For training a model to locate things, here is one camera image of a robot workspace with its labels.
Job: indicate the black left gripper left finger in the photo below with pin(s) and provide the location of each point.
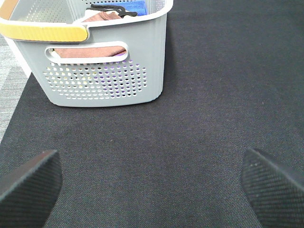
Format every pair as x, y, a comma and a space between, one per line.
29, 193

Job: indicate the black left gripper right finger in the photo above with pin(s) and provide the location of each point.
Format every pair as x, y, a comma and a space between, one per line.
275, 191

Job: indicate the black table mat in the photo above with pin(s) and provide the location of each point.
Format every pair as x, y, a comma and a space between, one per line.
234, 79

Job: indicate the brown towel in basket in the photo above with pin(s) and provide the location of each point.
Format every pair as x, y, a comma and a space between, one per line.
91, 16

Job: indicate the grey perforated plastic basket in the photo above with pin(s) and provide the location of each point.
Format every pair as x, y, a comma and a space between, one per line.
132, 78

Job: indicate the blue towel in basket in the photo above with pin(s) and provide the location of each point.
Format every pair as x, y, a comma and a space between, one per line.
138, 6

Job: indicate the yellow basket handle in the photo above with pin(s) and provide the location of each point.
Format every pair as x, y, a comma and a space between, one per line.
44, 33

